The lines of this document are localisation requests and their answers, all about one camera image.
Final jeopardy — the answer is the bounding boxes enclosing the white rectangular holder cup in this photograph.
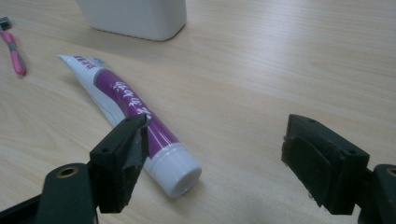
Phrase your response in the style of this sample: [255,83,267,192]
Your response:
[75,0,188,42]

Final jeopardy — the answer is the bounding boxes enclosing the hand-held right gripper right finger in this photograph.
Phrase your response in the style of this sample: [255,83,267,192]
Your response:
[281,113,371,216]

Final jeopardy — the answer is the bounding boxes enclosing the purple and white toothpaste tube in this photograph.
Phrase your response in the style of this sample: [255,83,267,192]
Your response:
[57,54,203,199]

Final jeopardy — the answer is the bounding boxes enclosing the pink toothbrush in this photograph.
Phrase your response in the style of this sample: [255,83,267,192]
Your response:
[0,16,28,77]

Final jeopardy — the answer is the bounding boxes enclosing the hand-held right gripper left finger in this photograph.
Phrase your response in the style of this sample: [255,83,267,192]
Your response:
[88,112,153,215]

